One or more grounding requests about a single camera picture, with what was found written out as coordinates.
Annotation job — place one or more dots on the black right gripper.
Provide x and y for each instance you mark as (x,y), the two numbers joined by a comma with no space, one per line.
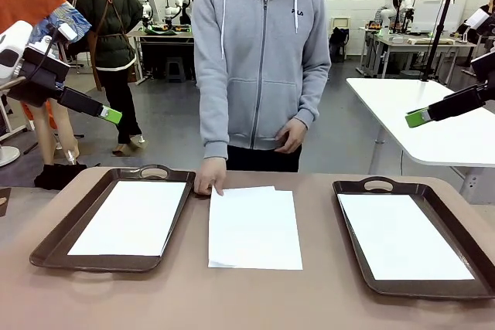
(489,93)

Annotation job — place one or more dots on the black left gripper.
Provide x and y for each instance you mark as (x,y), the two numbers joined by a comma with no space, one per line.
(35,92)

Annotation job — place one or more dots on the white A4 paper sheet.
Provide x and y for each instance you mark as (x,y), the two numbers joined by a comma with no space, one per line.
(123,218)
(402,237)

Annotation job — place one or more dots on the white A4 paper stack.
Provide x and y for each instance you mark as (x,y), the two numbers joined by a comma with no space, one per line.
(255,229)

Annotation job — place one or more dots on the grey sleeved left forearm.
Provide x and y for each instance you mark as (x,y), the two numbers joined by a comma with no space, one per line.
(309,102)

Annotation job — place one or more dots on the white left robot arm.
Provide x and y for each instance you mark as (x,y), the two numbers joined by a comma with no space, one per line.
(11,48)

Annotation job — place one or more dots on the grey sleeved right forearm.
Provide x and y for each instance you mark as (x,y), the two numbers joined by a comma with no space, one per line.
(212,129)

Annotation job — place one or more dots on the person's right hand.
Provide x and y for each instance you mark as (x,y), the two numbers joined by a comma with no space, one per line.
(210,175)

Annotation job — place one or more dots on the person's left hand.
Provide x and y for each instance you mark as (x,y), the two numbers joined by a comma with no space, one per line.
(294,135)

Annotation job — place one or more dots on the white table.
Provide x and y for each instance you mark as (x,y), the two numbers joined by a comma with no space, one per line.
(386,113)

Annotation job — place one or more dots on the grey lab desk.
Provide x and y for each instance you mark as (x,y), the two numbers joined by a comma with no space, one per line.
(425,46)

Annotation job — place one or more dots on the black tripod pole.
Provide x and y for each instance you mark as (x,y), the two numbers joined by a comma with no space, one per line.
(439,36)

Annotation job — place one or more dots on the black bag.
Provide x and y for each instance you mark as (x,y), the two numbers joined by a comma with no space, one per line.
(58,177)

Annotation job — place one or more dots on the person in dark green jacket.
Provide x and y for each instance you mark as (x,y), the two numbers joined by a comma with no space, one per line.
(108,17)

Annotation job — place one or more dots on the white round stand base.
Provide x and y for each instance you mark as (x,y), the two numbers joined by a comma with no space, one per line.
(7,156)

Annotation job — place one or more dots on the grey plastic stool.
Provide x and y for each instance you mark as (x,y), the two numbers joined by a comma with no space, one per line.
(176,65)

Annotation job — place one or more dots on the seated person in black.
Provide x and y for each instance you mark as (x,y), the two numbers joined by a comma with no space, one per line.
(485,13)

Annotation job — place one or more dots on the lab table with green items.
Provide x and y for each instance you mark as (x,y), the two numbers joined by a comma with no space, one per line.
(166,35)

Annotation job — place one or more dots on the brown plastic serving tray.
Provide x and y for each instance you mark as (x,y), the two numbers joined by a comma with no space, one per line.
(81,214)
(425,286)

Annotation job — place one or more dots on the brown wooden object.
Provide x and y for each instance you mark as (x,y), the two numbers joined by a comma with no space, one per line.
(4,202)

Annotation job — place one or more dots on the beige chair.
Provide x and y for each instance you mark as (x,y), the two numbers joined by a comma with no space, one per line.
(342,22)

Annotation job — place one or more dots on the person in grey hoodie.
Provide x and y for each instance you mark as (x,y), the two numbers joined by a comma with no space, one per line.
(263,75)

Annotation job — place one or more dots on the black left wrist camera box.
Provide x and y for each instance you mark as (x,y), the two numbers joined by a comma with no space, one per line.
(46,69)

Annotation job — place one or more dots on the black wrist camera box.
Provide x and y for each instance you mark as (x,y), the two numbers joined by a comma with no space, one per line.
(46,69)
(485,69)

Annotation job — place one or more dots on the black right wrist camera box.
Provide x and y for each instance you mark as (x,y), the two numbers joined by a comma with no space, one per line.
(485,69)

